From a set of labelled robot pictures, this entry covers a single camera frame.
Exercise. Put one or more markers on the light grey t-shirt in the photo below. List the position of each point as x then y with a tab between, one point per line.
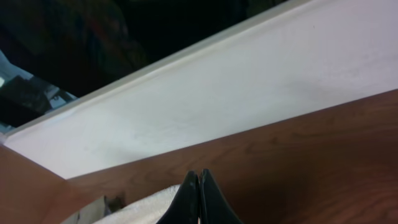
148	210

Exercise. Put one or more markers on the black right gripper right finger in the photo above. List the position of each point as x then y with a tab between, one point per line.
214	208

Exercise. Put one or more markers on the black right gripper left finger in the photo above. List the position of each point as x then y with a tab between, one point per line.
185	205

